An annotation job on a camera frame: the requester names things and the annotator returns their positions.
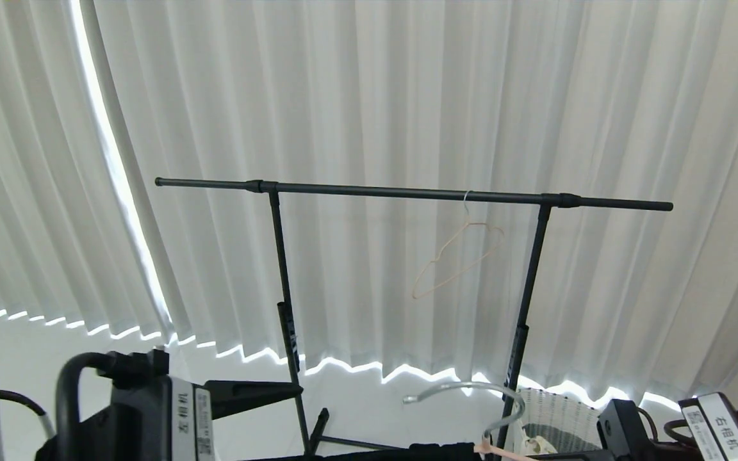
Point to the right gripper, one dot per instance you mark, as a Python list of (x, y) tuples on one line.
[(622, 429)]

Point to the pink clothes hanger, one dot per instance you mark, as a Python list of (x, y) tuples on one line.
[(471, 385), (466, 208)]

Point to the black garment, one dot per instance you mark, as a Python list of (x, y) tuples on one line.
[(439, 451)]

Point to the white laundry basket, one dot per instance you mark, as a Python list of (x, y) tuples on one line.
[(561, 416)]

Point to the black clothes rack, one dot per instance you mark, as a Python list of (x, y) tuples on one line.
[(375, 191)]

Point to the cream printed garment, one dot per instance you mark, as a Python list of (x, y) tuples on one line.
[(539, 445)]

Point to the white curtain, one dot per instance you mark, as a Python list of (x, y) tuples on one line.
[(407, 96)]

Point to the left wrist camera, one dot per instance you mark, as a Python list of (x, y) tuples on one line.
[(145, 422)]

